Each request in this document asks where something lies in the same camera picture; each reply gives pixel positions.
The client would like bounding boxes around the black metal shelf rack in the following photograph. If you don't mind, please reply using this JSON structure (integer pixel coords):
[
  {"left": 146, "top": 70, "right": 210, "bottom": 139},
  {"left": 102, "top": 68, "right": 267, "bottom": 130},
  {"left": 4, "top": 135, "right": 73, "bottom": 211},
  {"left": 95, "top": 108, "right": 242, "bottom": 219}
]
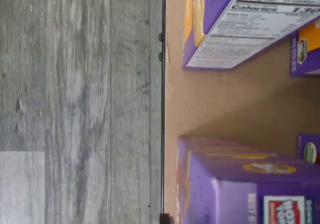
[{"left": 157, "top": 0, "right": 174, "bottom": 224}]

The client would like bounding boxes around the purple Annie's box brown patch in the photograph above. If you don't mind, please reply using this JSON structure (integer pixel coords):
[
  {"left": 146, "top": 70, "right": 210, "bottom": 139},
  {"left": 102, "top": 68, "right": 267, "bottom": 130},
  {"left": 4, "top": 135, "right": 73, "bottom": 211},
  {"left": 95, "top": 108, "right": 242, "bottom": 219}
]
[{"left": 176, "top": 133, "right": 320, "bottom": 224}]

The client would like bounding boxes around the brown shelf board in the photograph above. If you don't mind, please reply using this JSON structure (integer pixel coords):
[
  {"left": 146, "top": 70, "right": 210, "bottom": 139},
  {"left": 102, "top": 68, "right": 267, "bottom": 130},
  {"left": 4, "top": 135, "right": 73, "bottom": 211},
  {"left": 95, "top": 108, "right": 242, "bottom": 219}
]
[{"left": 164, "top": 0, "right": 320, "bottom": 224}]

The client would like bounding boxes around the purple Annie's snack box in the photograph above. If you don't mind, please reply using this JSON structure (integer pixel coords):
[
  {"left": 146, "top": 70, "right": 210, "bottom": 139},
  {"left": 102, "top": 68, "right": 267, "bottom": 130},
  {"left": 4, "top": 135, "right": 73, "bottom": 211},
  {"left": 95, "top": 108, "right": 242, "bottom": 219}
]
[
  {"left": 296, "top": 133, "right": 320, "bottom": 165},
  {"left": 289, "top": 20, "right": 320, "bottom": 79}
]

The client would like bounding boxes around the purple Annie's box orange patch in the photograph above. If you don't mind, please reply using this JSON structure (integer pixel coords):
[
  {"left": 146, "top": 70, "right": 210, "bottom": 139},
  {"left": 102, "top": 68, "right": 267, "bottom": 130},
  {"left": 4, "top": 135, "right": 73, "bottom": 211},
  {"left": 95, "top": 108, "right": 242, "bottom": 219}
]
[{"left": 181, "top": 0, "right": 320, "bottom": 72}]

